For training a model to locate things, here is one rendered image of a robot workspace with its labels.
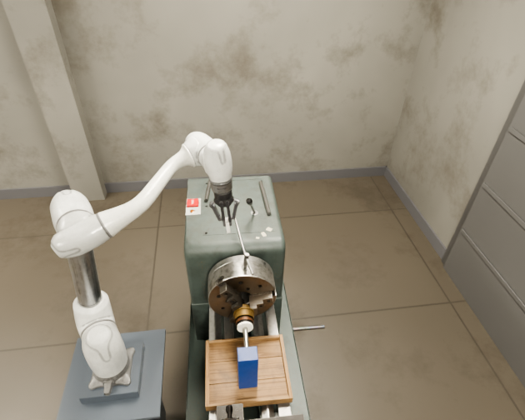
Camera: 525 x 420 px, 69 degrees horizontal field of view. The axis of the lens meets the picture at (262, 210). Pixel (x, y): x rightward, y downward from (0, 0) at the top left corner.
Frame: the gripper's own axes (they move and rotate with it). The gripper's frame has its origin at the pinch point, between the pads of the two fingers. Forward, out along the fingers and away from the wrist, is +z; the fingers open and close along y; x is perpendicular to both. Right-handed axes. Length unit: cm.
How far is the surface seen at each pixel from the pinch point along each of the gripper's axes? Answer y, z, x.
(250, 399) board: 2, 48, -55
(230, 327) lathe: -5, 51, -17
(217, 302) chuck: -8.5, 30.7, -17.2
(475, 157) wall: 189, 54, 108
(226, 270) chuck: -2.8, 15.7, -12.0
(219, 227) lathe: -5.0, 12.3, 12.8
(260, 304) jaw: 10.6, 28.3, -23.1
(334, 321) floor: 68, 144, 39
